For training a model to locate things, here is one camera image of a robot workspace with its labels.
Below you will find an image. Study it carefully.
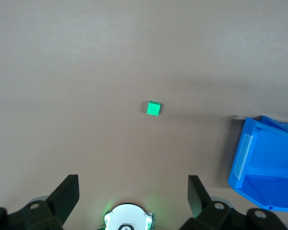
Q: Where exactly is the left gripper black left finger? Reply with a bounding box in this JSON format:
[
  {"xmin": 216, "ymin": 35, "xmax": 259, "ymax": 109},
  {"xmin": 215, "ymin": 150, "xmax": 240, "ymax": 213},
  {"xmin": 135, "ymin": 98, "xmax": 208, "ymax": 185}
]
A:
[{"xmin": 0, "ymin": 174, "xmax": 80, "ymax": 230}]

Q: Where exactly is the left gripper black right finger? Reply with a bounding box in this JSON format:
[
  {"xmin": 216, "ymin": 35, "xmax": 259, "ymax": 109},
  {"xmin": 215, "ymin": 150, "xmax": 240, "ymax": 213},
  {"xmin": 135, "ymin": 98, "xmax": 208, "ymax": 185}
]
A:
[{"xmin": 180, "ymin": 174, "xmax": 288, "ymax": 230}]

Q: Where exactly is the green cube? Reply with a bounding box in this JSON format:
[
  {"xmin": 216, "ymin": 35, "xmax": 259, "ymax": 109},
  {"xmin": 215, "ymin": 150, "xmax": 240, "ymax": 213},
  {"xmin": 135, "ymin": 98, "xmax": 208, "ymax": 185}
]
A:
[{"xmin": 146, "ymin": 100, "xmax": 162, "ymax": 116}]

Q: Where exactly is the blue plastic storage bin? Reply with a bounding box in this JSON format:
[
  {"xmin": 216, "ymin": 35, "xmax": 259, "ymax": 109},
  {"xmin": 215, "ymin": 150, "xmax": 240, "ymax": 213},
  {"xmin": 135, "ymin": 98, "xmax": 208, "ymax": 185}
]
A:
[{"xmin": 227, "ymin": 115, "xmax": 288, "ymax": 213}]

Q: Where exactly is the brown table cover sheet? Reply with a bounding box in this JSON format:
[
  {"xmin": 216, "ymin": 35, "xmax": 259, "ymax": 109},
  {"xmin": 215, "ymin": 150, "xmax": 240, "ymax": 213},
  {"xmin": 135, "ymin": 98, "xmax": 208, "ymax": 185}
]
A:
[{"xmin": 0, "ymin": 0, "xmax": 288, "ymax": 230}]

